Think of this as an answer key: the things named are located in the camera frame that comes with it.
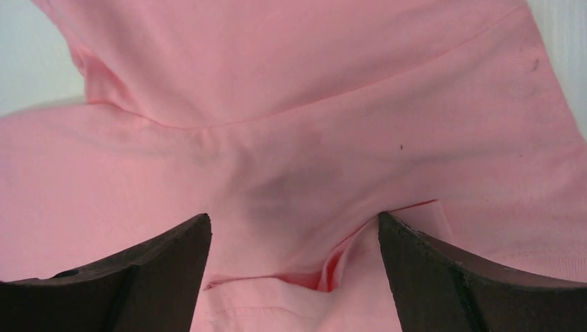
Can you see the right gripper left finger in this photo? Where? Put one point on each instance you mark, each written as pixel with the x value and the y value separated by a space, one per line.
pixel 152 286

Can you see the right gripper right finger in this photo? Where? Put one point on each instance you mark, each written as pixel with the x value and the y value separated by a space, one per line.
pixel 439 287

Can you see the pink t shirt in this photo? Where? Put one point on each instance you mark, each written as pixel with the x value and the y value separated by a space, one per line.
pixel 292 124

